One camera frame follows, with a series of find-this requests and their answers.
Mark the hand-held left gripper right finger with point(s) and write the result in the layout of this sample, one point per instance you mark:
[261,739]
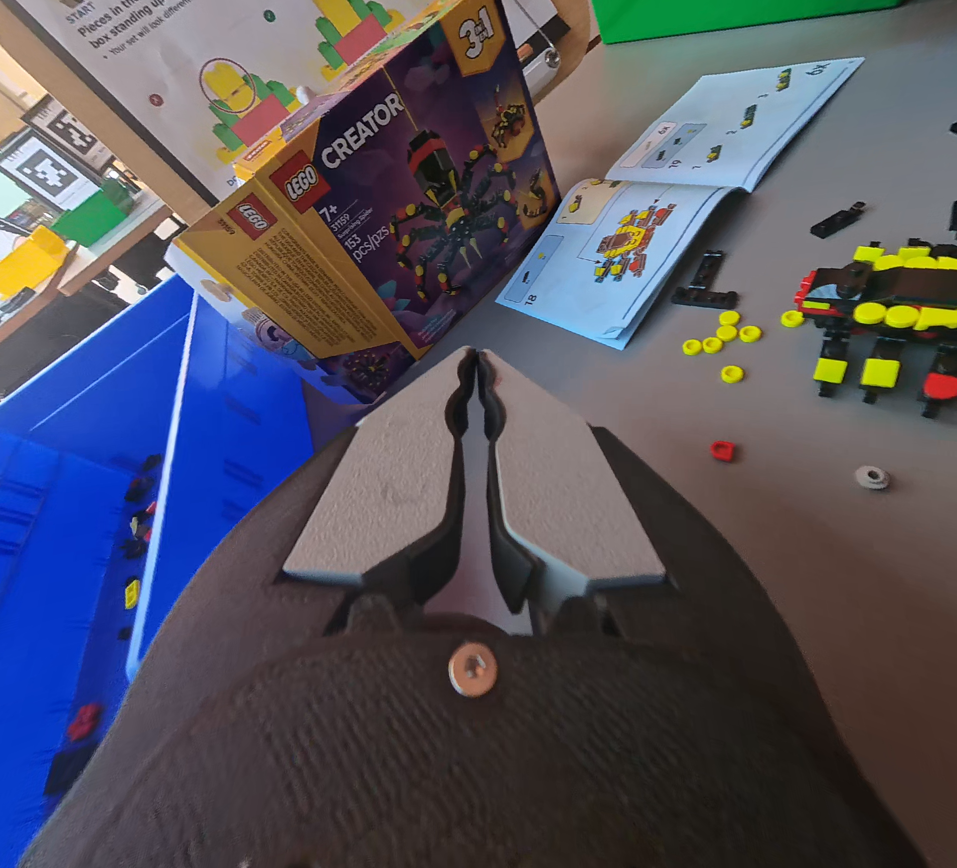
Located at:
[576,501]

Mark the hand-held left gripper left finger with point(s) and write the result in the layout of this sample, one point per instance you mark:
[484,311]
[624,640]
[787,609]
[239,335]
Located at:
[381,494]

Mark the small red lego piece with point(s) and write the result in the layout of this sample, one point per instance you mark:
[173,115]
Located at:
[722,451]

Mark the long black lego plate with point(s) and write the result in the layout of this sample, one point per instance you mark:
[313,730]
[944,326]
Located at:
[706,298]

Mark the pile of loose lego pieces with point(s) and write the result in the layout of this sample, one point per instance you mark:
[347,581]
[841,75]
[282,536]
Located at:
[138,501]

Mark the black lego connector bar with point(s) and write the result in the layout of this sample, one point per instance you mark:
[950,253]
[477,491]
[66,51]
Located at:
[837,220]

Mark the short black lego plate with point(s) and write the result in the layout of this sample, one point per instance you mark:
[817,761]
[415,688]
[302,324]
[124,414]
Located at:
[709,270]

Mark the purple yellow lego set box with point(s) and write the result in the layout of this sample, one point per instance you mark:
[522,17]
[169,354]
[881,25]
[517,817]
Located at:
[374,210]

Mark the grey round lego stud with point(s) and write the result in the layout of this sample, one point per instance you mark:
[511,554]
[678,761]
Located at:
[872,477]

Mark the black yellow lego spider body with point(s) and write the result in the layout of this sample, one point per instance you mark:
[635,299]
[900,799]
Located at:
[875,292]

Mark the light blue instruction booklet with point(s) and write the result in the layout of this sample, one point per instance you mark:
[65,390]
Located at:
[710,135]

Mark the cluster of yellow round tiles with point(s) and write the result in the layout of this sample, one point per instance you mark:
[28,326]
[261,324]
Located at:
[727,334]

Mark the blue plastic bin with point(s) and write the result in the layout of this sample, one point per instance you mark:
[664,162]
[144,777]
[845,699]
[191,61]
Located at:
[75,434]

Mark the wooden edged desk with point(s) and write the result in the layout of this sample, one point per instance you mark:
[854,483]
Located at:
[112,262]

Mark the small green plastic bin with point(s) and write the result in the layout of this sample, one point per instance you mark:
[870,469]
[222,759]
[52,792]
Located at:
[93,217]

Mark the yellow plastic bin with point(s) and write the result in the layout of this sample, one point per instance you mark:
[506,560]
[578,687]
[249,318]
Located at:
[34,262]

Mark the wooden display board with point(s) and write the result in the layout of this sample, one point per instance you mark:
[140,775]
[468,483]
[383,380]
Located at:
[112,127]

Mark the black white marker sign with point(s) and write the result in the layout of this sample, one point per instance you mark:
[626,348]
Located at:
[48,169]
[75,124]

